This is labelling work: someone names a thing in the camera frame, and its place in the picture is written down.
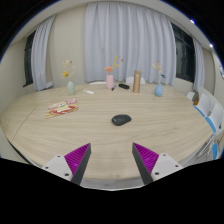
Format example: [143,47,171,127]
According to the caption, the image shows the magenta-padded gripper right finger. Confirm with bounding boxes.
[131,142,184,186]

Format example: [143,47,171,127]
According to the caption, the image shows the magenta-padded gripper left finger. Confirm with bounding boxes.
[41,142,92,187]

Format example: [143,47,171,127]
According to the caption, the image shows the black computer mouse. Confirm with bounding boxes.
[111,114,133,127]

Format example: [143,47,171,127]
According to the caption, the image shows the pink red printed mouse pad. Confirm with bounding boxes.
[45,98,80,119]

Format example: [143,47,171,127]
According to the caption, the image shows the blue vase with dried flowers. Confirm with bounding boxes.
[151,60,167,98]

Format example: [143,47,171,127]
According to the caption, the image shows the green vase with yellow flowers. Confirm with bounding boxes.
[61,59,77,96]

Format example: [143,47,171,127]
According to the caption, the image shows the white and blue chairs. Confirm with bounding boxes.
[186,85,224,161]

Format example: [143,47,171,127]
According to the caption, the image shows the gold metal bottle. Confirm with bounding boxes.
[132,69,142,94]

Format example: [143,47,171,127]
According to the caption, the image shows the white chair back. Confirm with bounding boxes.
[88,80,108,86]

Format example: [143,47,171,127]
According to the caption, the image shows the pink vase with dried flowers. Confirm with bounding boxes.
[103,55,124,91]

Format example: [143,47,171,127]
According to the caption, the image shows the narrow white curtain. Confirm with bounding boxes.
[30,14,57,92]
[192,37,206,93]

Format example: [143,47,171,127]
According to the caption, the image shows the dark window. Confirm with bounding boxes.
[170,22,196,84]
[22,30,36,88]

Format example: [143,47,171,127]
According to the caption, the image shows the wide white curtain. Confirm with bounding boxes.
[83,2,177,86]

